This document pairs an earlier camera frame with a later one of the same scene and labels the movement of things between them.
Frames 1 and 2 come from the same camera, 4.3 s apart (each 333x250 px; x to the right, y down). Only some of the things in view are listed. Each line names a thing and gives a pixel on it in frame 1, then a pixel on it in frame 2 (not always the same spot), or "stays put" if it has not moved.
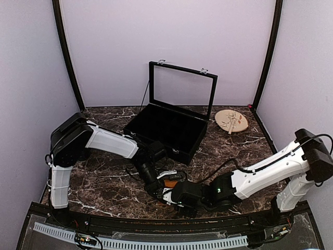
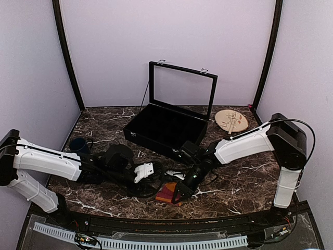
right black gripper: [187, 213] → [186, 189]
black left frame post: [66, 54] stays put
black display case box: [180, 100] stays put
